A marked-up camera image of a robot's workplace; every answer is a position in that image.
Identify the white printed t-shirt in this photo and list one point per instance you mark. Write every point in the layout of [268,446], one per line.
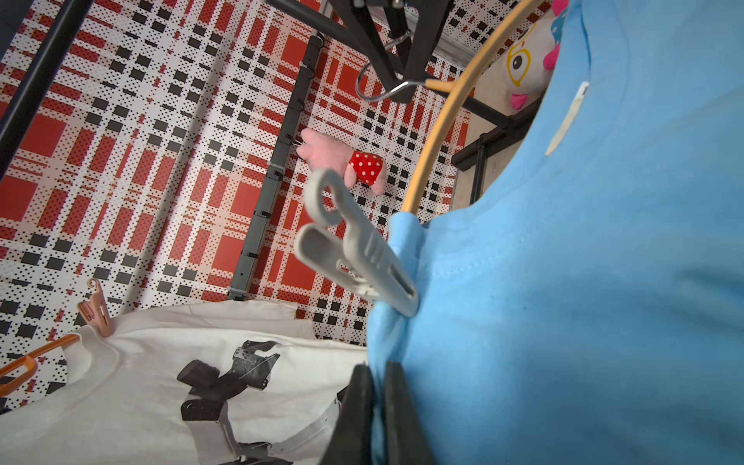
[222,383]

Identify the wooden hanger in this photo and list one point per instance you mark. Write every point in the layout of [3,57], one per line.
[458,91]

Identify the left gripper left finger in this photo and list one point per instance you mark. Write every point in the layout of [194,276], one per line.
[351,439]

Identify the orange plastic hanger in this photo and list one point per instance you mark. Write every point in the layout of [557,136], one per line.
[27,365]

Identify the black clothes rack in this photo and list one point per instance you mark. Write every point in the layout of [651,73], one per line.
[144,81]

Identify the black wall hook rail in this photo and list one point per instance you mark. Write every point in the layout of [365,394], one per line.
[255,237]

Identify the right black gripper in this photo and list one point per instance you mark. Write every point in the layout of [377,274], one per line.
[398,38]

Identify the pink pig plush toy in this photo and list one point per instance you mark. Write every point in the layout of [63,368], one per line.
[323,152]

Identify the white owl plush toy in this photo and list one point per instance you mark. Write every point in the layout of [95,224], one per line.
[531,60]

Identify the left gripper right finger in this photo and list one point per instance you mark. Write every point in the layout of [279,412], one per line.
[404,436]

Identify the light blue cloth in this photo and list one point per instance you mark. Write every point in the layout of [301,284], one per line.
[588,308]

